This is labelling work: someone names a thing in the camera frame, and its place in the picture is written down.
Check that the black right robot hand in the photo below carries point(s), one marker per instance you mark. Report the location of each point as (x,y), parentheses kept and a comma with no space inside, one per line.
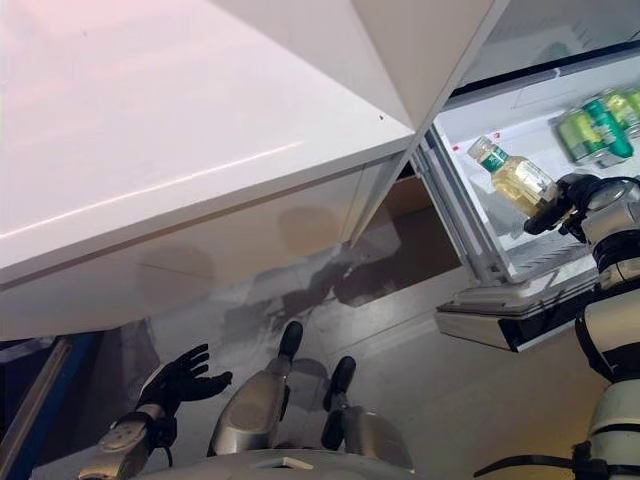
(575,195)

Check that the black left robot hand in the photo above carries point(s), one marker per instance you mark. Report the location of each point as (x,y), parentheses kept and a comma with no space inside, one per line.
(175,382)

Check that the clear yellow tea bottle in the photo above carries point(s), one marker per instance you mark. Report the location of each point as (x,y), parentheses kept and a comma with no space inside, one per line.
(520,182)

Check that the white fridge drawer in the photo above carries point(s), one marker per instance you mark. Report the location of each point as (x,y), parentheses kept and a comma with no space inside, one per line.
(475,210)

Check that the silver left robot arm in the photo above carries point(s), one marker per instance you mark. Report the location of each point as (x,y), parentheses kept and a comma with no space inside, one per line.
(120,445)

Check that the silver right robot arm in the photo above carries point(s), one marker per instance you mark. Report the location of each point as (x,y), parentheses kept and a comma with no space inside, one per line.
(615,215)

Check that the green drink can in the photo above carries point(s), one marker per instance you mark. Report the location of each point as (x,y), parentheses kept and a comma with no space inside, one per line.
(625,110)
(577,137)
(605,127)

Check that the silver left robot leg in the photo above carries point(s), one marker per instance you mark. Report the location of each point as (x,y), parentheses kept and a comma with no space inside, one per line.
(250,405)

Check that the silver robot leg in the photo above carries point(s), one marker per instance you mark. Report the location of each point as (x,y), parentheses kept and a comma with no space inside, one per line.
(250,405)
(365,435)

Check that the grey robot torso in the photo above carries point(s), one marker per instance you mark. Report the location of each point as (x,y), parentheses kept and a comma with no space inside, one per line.
(280,467)

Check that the silver right robot leg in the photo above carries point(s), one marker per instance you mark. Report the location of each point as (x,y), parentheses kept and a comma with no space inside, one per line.
(365,435)

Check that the white beige counter cabinet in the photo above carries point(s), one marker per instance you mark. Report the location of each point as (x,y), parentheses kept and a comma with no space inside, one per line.
(175,175)

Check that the blue metal frame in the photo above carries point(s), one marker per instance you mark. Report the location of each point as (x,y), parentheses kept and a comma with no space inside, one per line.
(35,400)

